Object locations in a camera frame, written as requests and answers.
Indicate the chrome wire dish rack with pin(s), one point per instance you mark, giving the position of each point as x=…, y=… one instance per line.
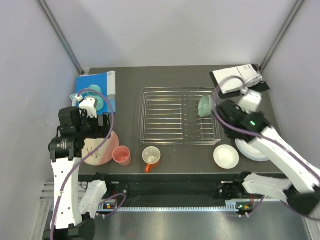
x=169, y=116

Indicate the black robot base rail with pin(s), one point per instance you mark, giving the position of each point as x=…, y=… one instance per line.
x=219, y=187

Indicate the grey slotted cable duct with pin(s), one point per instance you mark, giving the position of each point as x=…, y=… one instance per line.
x=230, y=206

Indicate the white paper stack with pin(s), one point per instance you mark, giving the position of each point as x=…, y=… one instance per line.
x=230, y=77

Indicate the white bowl orange outside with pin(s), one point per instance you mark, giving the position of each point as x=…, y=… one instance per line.
x=226, y=157

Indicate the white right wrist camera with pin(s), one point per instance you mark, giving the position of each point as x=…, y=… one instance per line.
x=250, y=100

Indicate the orange ceramic mug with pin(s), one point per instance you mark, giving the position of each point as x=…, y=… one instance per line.
x=152, y=157

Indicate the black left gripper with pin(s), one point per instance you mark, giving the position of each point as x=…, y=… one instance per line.
x=100, y=131

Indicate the black clipboard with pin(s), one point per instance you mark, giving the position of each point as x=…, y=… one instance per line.
x=260, y=87

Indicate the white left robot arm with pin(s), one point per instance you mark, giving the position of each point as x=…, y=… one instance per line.
x=74, y=218

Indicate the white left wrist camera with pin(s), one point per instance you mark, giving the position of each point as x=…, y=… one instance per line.
x=88, y=103

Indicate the pink plate with leaf motif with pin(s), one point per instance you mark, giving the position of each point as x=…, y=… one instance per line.
x=104, y=154

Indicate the white plate blue rim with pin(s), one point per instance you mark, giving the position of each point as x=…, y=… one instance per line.
x=250, y=152

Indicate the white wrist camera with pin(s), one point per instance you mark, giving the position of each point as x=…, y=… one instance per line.
x=250, y=100
x=88, y=103

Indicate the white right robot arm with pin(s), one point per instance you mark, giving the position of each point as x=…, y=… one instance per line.
x=300, y=189

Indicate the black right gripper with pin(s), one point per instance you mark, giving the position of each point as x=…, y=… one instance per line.
x=235, y=106

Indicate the pink plastic cup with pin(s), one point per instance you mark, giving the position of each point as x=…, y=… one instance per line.
x=122, y=156

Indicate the mint green ceramic bowl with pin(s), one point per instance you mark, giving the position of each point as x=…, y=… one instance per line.
x=205, y=106

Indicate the blue book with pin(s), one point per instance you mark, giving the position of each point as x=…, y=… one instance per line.
x=105, y=83

